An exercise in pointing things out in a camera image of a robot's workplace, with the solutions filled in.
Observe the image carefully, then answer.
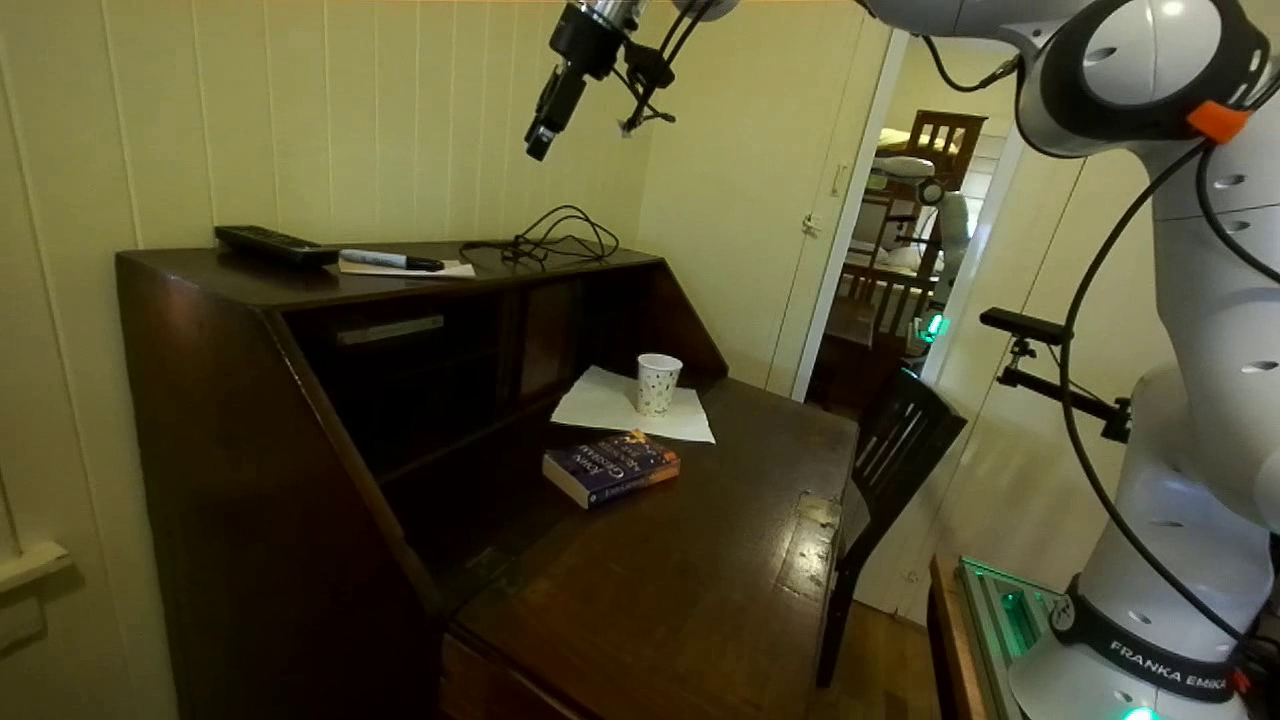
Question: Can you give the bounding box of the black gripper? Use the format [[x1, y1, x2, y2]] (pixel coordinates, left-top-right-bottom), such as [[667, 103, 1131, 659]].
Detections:
[[518, 0, 646, 167]]

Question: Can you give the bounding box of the white dotted paper cup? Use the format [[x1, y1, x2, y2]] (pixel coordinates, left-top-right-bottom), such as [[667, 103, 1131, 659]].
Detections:
[[633, 349, 686, 419]]

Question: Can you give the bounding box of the white door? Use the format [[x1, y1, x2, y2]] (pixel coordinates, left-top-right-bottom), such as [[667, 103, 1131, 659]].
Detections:
[[636, 13, 894, 404]]

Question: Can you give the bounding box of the large white paper sheet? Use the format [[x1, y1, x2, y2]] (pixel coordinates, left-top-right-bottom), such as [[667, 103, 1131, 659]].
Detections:
[[547, 365, 721, 450]]

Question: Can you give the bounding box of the black remote control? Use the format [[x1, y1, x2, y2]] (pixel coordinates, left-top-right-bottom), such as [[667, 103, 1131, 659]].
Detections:
[[210, 221, 344, 269]]

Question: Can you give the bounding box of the dark blue book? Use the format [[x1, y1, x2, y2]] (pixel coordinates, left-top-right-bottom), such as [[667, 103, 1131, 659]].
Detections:
[[537, 430, 682, 516]]

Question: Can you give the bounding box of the wooden high-back chair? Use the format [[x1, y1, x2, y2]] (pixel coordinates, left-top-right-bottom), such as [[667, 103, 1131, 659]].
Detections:
[[834, 110, 993, 394]]

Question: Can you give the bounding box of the dark wooden slatted chair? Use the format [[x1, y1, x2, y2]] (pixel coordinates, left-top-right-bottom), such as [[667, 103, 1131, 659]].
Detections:
[[812, 370, 971, 693]]

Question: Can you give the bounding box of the dark wooden secretary desk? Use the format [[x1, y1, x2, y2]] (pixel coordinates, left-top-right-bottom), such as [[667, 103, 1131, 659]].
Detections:
[[112, 237, 862, 720]]

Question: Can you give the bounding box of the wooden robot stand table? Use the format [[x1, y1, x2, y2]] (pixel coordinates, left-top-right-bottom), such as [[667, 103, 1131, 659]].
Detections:
[[925, 550, 997, 720]]

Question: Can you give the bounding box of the coiled black cable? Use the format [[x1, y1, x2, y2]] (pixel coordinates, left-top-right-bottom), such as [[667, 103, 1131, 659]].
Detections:
[[459, 200, 629, 269]]

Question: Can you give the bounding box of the black camera on stand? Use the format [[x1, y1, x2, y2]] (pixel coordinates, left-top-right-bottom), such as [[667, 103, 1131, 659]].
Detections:
[[977, 305, 1134, 450]]

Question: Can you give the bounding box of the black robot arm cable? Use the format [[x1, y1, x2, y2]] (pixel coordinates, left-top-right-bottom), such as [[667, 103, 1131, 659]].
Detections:
[[915, 34, 1280, 653]]

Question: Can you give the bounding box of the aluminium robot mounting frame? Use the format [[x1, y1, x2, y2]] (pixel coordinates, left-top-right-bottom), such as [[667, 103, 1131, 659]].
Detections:
[[956, 551, 1075, 720]]

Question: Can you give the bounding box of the white wall ledge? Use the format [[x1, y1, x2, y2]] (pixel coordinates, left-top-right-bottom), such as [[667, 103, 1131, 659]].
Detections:
[[0, 535, 80, 658]]

